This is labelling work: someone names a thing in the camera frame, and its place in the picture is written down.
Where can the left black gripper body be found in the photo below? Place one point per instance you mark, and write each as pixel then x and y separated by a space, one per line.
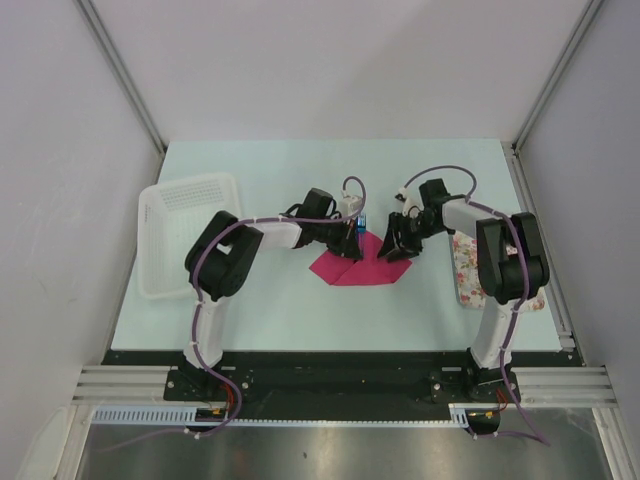
pixel 334 234

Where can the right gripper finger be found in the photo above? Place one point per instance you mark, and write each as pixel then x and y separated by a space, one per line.
pixel 397 255
pixel 390 246

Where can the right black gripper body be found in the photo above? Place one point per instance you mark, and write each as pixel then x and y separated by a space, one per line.
pixel 413 230

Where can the pink paper napkin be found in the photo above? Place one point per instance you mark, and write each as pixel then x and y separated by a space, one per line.
pixel 371 271

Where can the blue metallic fork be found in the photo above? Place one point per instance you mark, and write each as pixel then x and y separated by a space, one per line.
pixel 361 224

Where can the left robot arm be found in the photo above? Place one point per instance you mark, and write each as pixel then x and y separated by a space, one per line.
pixel 219 262

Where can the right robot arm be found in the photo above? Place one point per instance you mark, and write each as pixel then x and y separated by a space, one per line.
pixel 511 261

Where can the floral cloth mat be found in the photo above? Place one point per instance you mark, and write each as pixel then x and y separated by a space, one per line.
pixel 469 292

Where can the white plastic basket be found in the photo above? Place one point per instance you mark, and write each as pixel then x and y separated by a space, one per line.
pixel 171 217

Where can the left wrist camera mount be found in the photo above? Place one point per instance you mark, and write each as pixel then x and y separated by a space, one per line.
pixel 349 205

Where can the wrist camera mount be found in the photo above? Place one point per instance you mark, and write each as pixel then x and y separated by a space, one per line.
pixel 407 197
pixel 349 205

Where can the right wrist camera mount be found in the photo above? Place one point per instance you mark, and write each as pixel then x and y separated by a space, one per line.
pixel 407 197

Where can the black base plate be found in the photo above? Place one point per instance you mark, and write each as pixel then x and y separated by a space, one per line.
pixel 343 385

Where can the white slotted cable duct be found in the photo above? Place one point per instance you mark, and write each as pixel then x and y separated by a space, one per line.
pixel 192 416

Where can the aluminium frame rail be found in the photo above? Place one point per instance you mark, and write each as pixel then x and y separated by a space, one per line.
pixel 120 385

